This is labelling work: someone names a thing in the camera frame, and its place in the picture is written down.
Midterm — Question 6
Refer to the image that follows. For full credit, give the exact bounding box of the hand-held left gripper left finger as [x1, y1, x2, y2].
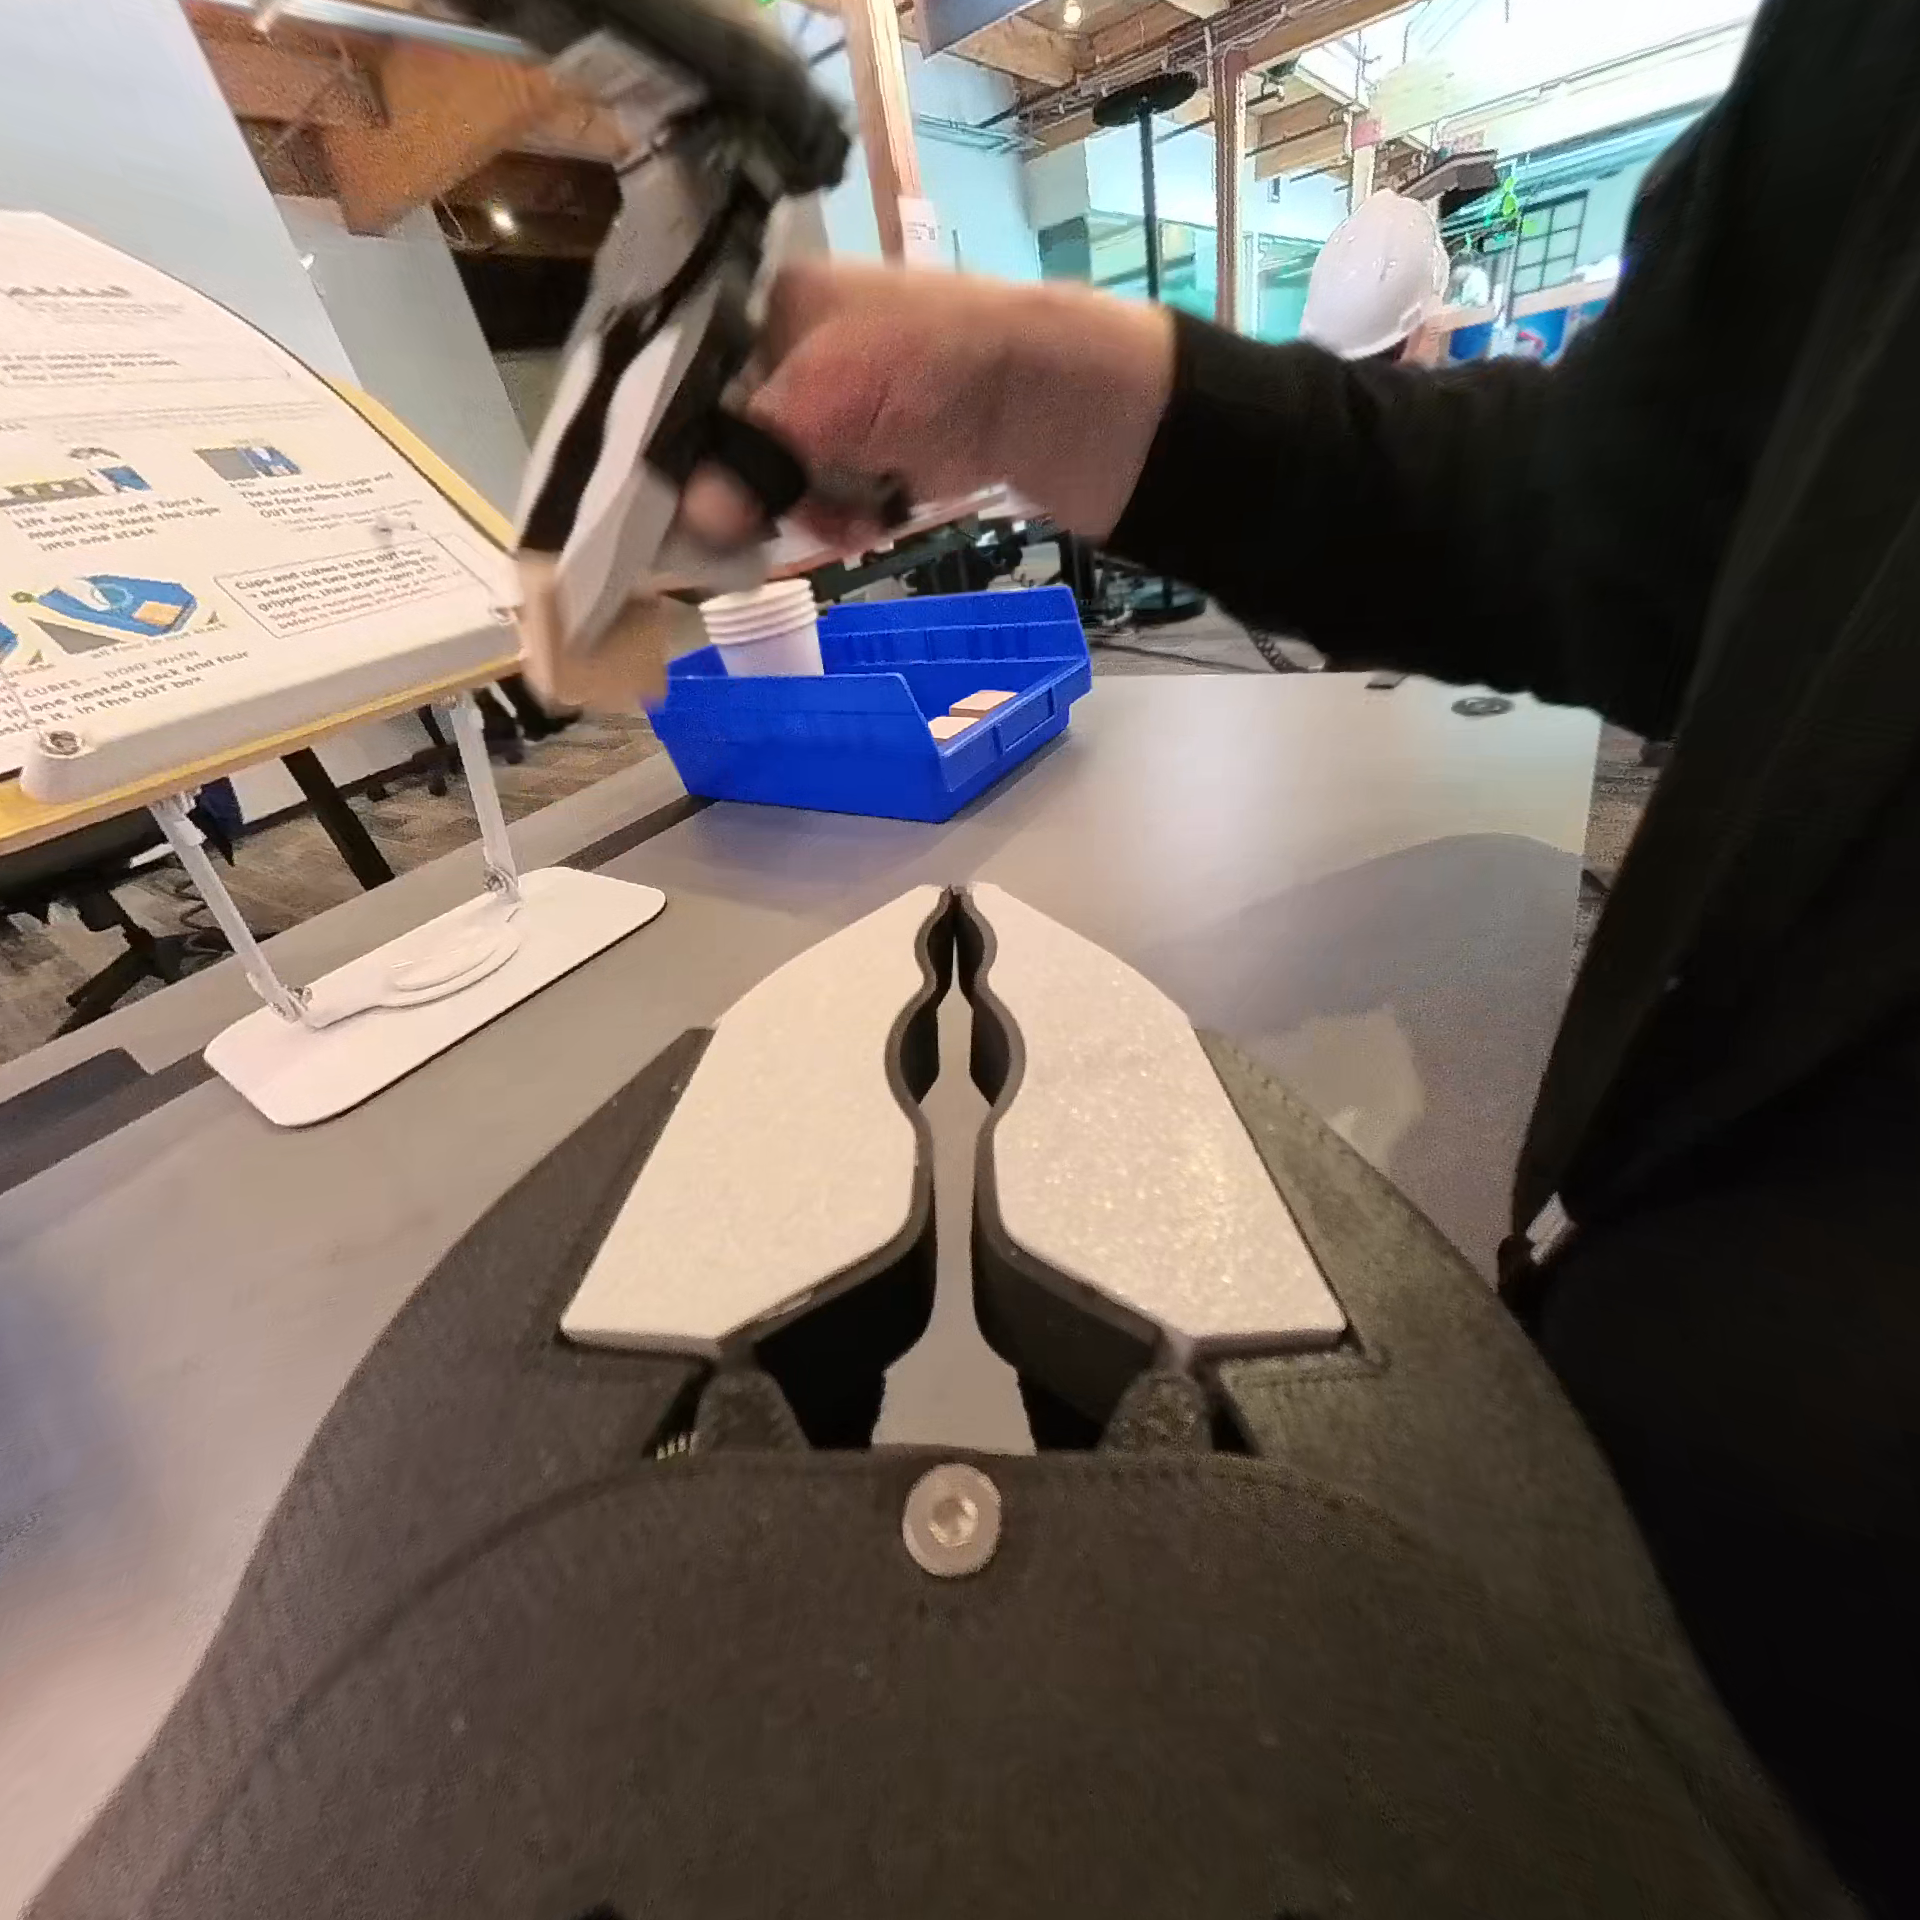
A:
[560, 882, 960, 1452]

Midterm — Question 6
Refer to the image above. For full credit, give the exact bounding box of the black office chair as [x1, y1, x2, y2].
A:
[0, 849, 204, 1037]

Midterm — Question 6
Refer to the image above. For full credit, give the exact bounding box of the white hard hat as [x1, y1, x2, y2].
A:
[1295, 188, 1454, 361]

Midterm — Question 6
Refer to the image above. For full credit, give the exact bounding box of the grey desk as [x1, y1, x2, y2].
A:
[0, 671, 1605, 1920]

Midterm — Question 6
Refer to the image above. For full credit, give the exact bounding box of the black tape patch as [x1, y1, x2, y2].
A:
[0, 1049, 153, 1191]

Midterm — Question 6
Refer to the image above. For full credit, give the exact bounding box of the printed instruction sheet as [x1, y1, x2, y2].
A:
[0, 211, 519, 775]

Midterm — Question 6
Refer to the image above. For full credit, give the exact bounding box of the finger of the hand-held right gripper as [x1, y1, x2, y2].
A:
[516, 164, 707, 550]
[561, 211, 782, 633]

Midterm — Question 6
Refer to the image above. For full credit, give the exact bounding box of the person's right hand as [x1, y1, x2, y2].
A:
[678, 267, 1180, 553]

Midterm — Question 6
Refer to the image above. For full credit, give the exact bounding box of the person's right forearm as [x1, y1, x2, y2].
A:
[1101, 307, 1728, 735]

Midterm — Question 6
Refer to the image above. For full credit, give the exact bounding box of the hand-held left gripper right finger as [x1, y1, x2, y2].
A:
[958, 882, 1348, 1452]

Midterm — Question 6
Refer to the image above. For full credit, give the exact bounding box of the blue plastic bin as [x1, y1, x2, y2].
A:
[644, 583, 1095, 826]

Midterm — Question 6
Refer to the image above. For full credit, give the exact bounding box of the instruction board on stand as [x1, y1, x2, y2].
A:
[0, 375, 670, 1129]

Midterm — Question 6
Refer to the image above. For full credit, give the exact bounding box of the wooden column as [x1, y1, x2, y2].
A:
[838, 0, 924, 266]

